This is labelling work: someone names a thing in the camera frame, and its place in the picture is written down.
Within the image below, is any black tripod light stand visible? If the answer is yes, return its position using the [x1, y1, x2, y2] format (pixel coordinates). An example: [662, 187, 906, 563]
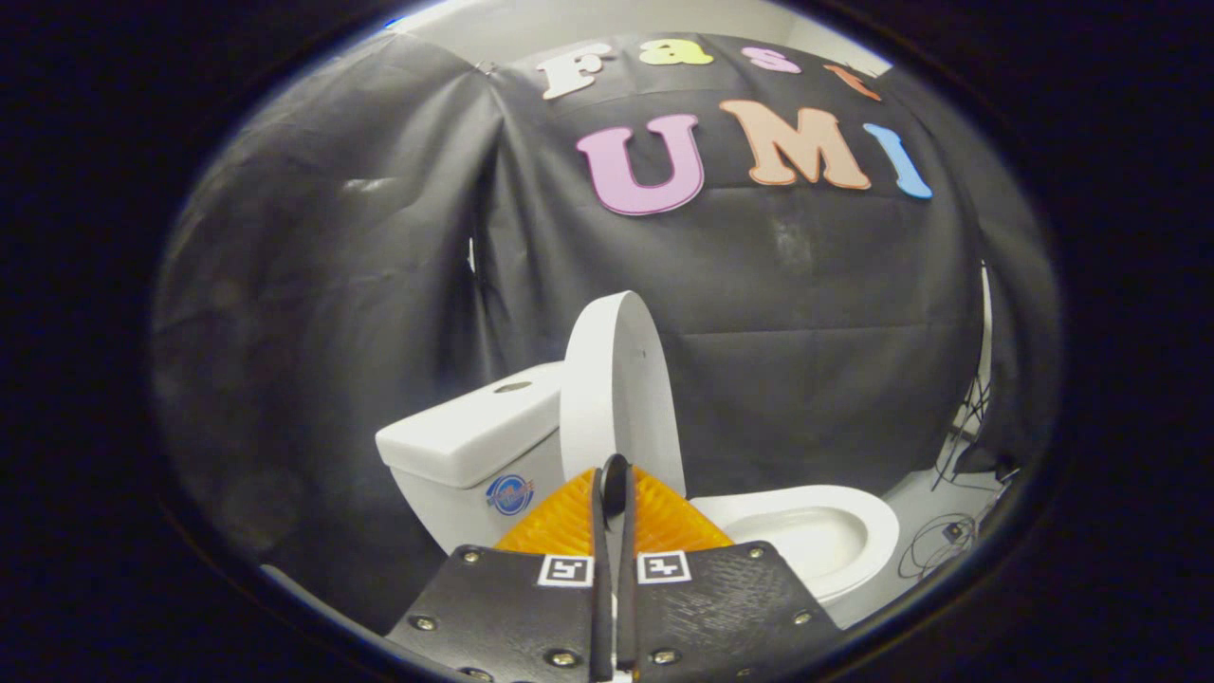
[934, 375, 992, 489]

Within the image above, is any looped black cable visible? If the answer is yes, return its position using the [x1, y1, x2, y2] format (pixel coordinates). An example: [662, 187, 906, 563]
[896, 512, 978, 580]

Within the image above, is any white toilet lid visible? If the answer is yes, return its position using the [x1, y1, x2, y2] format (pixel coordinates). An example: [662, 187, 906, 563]
[560, 290, 687, 499]

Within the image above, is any white ceramic toilet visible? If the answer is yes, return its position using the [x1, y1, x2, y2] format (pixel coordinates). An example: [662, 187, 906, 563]
[376, 362, 900, 627]

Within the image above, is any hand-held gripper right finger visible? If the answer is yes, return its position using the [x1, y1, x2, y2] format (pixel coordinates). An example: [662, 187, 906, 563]
[616, 465, 845, 683]

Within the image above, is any black backdrop cloth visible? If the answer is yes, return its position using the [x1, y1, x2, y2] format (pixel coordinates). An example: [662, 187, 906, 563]
[474, 33, 987, 499]
[877, 66, 1063, 475]
[150, 33, 504, 637]

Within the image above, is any white tank cover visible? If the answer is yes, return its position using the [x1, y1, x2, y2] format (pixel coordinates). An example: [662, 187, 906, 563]
[376, 362, 567, 489]

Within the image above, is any round black lid tab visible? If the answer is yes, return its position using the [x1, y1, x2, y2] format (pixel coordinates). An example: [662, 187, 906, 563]
[602, 453, 631, 519]

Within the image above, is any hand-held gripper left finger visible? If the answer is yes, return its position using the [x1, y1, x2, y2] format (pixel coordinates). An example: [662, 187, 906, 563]
[387, 465, 616, 683]

